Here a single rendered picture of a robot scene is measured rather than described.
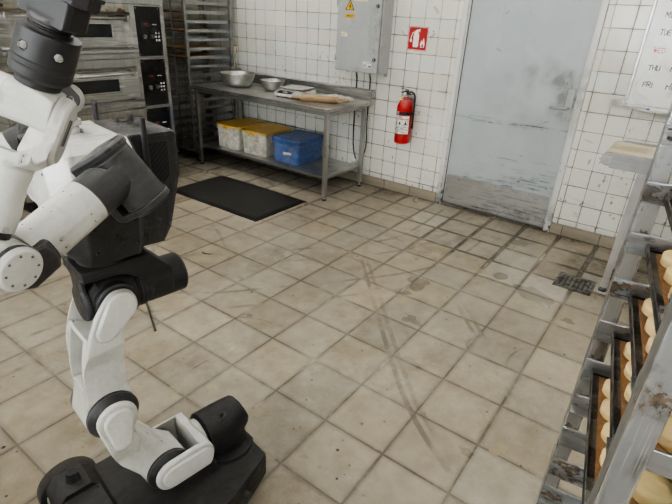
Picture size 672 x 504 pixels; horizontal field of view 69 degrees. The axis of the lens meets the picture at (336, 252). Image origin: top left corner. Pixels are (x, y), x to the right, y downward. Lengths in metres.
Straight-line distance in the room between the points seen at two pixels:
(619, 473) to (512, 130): 4.12
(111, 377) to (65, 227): 0.62
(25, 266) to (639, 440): 0.88
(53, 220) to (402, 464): 1.66
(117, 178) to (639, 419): 0.90
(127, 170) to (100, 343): 0.52
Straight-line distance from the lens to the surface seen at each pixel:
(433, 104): 4.82
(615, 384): 0.93
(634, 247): 0.98
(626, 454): 0.62
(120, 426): 1.55
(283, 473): 2.12
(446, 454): 2.27
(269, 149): 5.36
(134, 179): 1.04
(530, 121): 4.56
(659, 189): 0.95
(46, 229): 0.98
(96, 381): 1.49
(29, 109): 0.91
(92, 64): 4.85
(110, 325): 1.37
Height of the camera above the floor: 1.64
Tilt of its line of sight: 26 degrees down
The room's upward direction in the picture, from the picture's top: 3 degrees clockwise
